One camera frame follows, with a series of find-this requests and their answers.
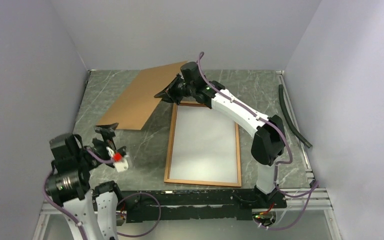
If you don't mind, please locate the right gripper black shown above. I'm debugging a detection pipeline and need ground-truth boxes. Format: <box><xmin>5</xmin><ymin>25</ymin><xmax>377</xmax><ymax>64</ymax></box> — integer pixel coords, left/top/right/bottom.
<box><xmin>154</xmin><ymin>73</ymin><xmax>196</xmax><ymax>106</ymax></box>

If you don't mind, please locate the brown backing board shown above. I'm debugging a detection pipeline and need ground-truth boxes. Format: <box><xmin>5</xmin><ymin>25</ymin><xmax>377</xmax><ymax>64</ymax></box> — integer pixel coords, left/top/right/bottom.
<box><xmin>97</xmin><ymin>61</ymin><xmax>186</xmax><ymax>130</ymax></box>

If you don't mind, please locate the wooden picture frame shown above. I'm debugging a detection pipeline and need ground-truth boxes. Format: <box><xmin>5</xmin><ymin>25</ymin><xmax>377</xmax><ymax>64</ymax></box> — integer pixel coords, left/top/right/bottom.
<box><xmin>163</xmin><ymin>100</ymin><xmax>243</xmax><ymax>188</ymax></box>

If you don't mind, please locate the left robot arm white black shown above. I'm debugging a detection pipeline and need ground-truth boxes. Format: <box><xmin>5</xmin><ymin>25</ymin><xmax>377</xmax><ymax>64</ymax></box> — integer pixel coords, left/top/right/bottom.
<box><xmin>43</xmin><ymin>122</ymin><xmax>130</xmax><ymax>240</ymax></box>

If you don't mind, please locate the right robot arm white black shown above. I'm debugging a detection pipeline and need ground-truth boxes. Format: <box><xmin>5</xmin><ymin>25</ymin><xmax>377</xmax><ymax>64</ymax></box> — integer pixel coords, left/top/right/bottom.
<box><xmin>154</xmin><ymin>61</ymin><xmax>289</xmax><ymax>208</ymax></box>

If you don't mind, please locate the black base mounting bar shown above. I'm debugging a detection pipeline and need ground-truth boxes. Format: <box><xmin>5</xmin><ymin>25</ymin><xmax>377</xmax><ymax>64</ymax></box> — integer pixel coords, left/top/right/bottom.
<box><xmin>116</xmin><ymin>188</ymin><xmax>287</xmax><ymax>223</ymax></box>

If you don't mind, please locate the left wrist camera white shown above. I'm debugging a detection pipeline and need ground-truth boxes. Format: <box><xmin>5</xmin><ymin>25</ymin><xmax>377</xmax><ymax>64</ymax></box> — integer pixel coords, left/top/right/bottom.
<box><xmin>106</xmin><ymin>147</ymin><xmax>133</xmax><ymax>173</ymax></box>

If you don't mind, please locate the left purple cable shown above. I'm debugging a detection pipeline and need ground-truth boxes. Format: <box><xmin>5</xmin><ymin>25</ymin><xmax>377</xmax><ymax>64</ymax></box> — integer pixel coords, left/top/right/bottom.
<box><xmin>42</xmin><ymin>147</ymin><xmax>162</xmax><ymax>240</ymax></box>

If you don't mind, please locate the purple cable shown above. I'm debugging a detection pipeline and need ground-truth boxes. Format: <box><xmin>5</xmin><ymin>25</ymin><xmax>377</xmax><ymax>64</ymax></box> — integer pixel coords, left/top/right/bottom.
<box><xmin>195</xmin><ymin>51</ymin><xmax>320</xmax><ymax>232</ymax></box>
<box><xmin>42</xmin><ymin>147</ymin><xmax>162</xmax><ymax>240</ymax></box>

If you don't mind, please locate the black corrugated hose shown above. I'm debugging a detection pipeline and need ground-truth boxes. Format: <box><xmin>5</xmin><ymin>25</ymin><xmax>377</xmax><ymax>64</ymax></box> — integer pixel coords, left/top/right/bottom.
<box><xmin>278</xmin><ymin>84</ymin><xmax>313</xmax><ymax>149</ymax></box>

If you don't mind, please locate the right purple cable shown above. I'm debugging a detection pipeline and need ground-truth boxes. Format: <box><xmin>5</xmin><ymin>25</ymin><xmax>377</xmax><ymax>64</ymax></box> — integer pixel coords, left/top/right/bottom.
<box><xmin>195</xmin><ymin>51</ymin><xmax>320</xmax><ymax>232</ymax></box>

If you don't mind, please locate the aluminium extrusion rail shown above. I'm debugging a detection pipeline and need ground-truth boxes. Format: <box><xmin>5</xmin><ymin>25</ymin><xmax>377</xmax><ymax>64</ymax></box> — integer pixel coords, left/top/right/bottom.
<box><xmin>285</xmin><ymin>188</ymin><xmax>333</xmax><ymax>211</ymax></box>

